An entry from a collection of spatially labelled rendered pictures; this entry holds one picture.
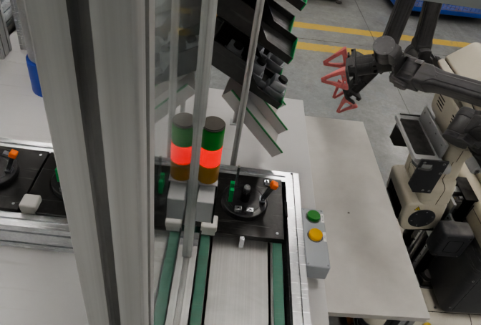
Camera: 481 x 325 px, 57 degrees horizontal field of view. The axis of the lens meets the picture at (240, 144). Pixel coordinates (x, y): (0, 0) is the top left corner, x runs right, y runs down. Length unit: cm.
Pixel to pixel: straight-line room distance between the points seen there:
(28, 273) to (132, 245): 118
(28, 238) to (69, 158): 121
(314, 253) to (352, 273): 18
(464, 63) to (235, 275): 97
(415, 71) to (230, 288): 77
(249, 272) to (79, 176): 112
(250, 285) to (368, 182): 68
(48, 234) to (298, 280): 69
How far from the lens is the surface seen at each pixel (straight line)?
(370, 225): 157
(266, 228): 130
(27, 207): 135
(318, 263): 128
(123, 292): 23
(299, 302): 121
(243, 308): 121
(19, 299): 133
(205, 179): 97
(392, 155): 333
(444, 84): 122
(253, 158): 165
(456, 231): 188
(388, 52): 123
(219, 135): 89
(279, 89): 135
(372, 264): 147
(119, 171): 16
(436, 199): 182
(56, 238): 134
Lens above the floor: 198
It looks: 41 degrees down
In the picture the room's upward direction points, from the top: 10 degrees clockwise
